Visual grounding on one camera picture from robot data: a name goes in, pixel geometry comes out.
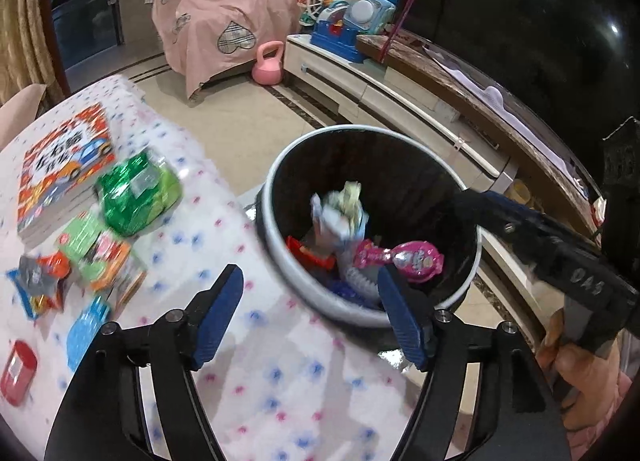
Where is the white blue wrapper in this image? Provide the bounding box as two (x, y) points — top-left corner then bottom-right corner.
(309, 180), (372, 254)

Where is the orange white snack packet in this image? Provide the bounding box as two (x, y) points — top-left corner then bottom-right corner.
(80, 230), (149, 313)

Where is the pink kettlebell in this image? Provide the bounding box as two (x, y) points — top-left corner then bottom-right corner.
(251, 40), (286, 88)

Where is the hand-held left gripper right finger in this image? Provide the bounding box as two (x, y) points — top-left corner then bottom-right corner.
(376, 266), (573, 461)

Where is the orange blue torn wrapper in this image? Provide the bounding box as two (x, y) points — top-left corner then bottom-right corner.
(6, 250), (72, 320)

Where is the person's right hand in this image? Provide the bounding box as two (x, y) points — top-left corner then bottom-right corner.
(537, 311), (627, 418)

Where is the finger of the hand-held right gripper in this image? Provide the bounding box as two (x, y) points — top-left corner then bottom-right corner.
(474, 190), (553, 239)
(454, 192), (563, 272)

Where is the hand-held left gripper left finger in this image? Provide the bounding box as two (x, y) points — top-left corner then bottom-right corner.
(44, 263), (246, 461)

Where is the white ribbed plastic cup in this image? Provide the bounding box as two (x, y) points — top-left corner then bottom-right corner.
(344, 265), (382, 298)

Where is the light blue toy box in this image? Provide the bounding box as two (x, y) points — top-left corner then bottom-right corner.
(348, 0), (397, 35)

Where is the ferris wheel toy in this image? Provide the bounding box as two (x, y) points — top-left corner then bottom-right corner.
(298, 0), (347, 35)

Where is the red cylinder can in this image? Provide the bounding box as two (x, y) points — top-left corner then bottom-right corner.
(0, 339), (39, 408)

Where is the green foil wrapper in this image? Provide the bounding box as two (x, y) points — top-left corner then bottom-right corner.
(94, 150), (182, 238)

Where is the beige patterned curtain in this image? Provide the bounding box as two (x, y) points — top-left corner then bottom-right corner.
(0, 0), (67, 109)

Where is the black and white trash bin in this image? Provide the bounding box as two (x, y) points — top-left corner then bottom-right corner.
(255, 124), (484, 330)

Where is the pink covered sofa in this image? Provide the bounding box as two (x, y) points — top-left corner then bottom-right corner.
(0, 83), (49, 148)

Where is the light blue packet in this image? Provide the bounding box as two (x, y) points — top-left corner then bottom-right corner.
(66, 295), (113, 373)

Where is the blue toy machine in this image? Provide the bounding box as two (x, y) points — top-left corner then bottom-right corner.
(309, 5), (369, 63)

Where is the colourful picture book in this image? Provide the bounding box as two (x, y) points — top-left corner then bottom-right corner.
(16, 102), (114, 243)

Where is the green snack packet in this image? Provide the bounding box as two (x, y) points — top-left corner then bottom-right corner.
(55, 210), (107, 264)

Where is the pink heart print cover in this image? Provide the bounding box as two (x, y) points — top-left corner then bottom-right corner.
(146, 0), (322, 100)

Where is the wood framed glass door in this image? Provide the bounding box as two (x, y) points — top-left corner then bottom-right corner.
(46, 0), (127, 69)

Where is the black television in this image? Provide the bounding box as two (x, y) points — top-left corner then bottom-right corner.
(399, 0), (640, 192)

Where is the pink candy wrapper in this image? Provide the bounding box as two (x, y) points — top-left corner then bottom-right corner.
(354, 240), (446, 285)

